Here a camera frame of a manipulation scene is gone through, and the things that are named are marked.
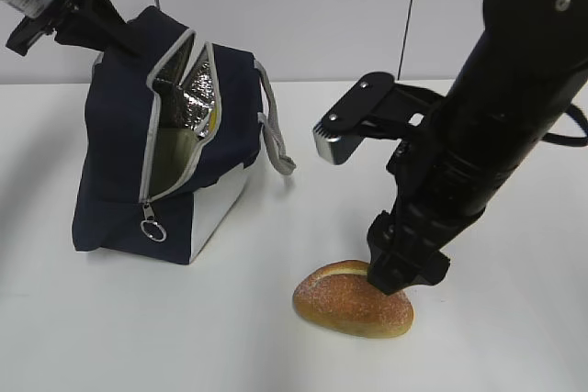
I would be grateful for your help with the yellow banana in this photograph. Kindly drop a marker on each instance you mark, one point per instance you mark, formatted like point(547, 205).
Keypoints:
point(212, 121)

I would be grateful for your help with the green lid glass container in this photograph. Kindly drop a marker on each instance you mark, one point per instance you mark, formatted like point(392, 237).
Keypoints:
point(173, 150)

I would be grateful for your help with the navy insulated lunch bag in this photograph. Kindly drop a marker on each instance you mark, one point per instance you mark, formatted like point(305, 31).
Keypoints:
point(113, 209)

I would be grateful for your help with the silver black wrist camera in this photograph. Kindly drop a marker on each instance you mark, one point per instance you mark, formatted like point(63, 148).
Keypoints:
point(375, 107)

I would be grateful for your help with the brown bread loaf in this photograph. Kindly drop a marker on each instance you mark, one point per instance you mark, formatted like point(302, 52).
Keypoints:
point(339, 297)

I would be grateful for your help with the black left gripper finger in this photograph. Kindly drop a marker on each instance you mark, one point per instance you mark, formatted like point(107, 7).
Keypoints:
point(173, 114)

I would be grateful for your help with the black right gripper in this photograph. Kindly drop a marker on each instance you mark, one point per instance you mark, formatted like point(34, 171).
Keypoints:
point(444, 181)

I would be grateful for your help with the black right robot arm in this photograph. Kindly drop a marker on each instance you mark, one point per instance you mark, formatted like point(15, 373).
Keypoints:
point(522, 75)

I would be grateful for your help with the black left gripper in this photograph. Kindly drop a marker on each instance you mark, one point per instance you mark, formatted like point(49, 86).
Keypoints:
point(91, 24)

